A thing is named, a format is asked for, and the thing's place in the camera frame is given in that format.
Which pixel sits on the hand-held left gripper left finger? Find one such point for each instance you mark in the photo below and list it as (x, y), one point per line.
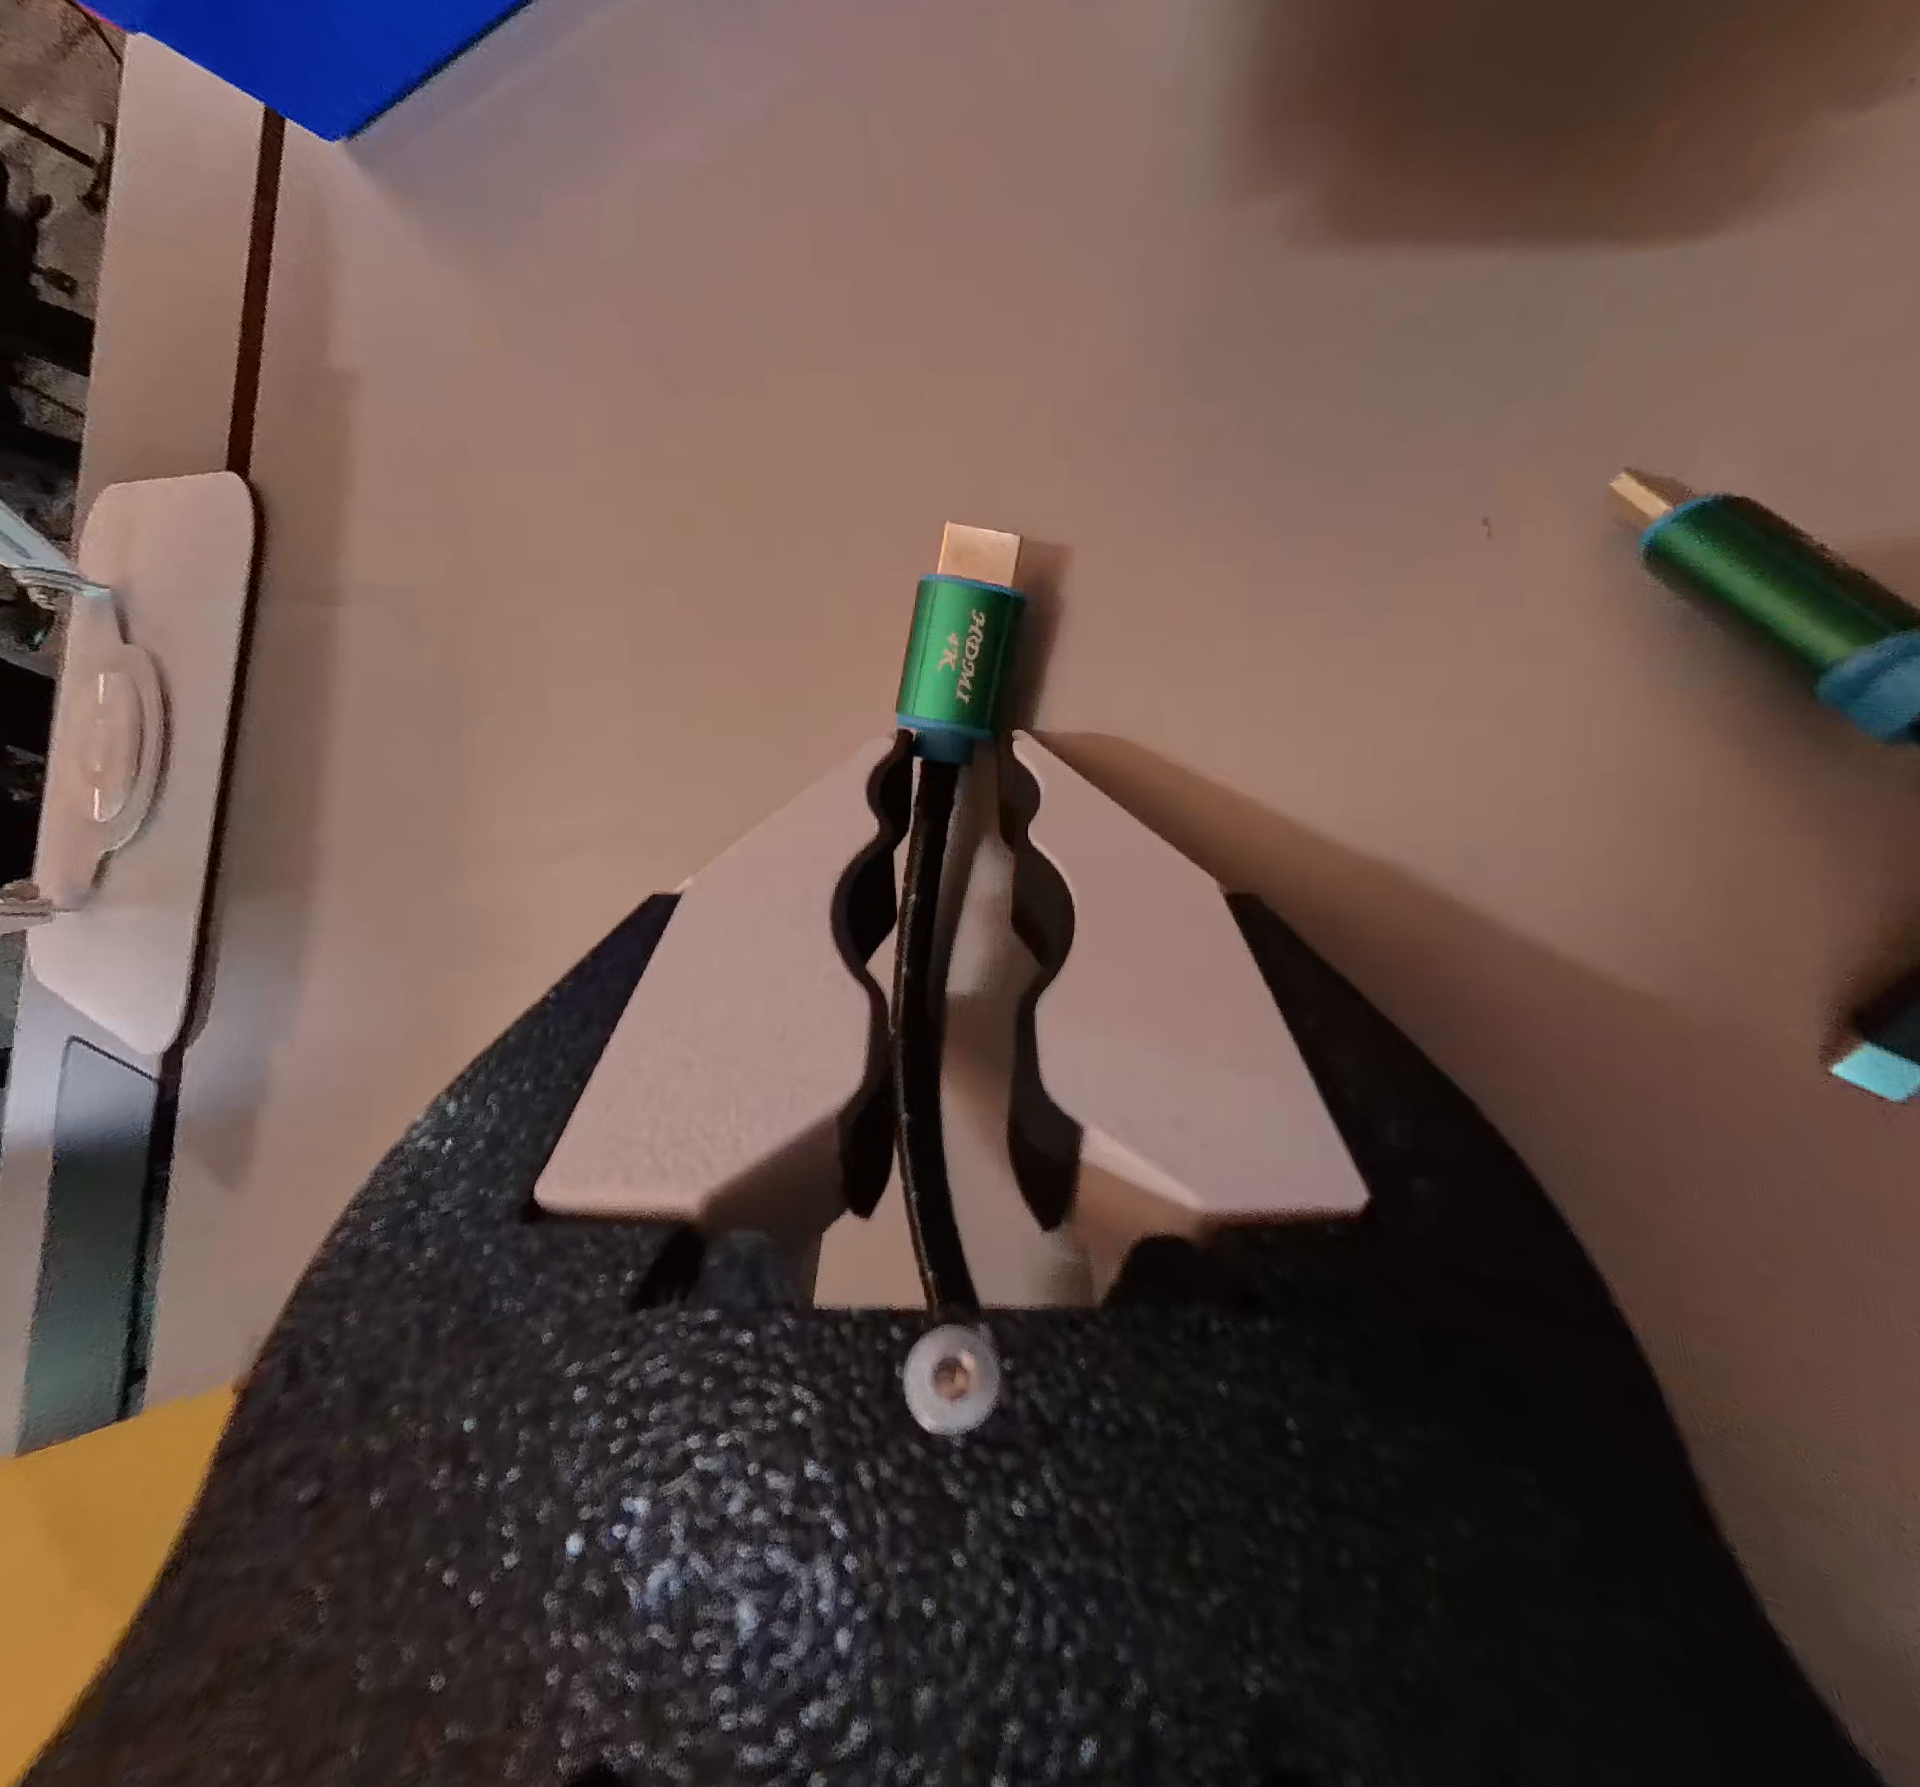
(704, 1053)

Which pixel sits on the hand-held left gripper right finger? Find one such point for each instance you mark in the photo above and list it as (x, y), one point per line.
(1199, 1053)

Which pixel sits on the dark flat panel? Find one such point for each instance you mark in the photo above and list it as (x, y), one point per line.
(97, 1217)

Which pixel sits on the yellow storage bin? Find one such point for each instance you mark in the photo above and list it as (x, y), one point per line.
(74, 1547)

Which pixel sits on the white rounded base plate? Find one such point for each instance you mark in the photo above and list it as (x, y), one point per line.
(187, 767)

